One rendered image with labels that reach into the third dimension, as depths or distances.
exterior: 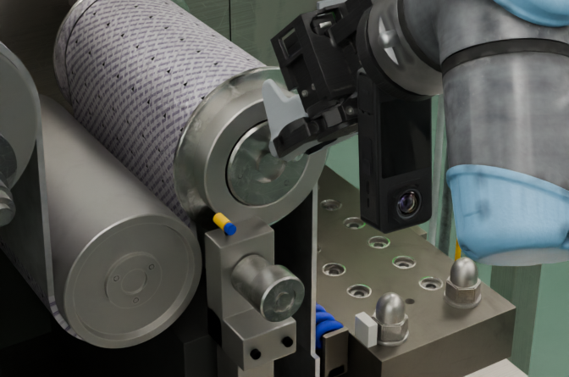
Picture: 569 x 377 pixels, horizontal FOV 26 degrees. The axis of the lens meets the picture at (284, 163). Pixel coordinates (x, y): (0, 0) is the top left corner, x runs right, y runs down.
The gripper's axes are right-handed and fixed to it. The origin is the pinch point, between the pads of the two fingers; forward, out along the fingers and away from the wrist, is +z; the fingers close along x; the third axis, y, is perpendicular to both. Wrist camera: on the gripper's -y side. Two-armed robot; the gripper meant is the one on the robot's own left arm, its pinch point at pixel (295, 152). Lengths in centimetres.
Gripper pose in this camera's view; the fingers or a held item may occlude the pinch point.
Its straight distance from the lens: 95.4
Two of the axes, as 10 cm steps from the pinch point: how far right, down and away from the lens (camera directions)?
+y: -3.4, -9.3, 1.0
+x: -8.5, 2.6, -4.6
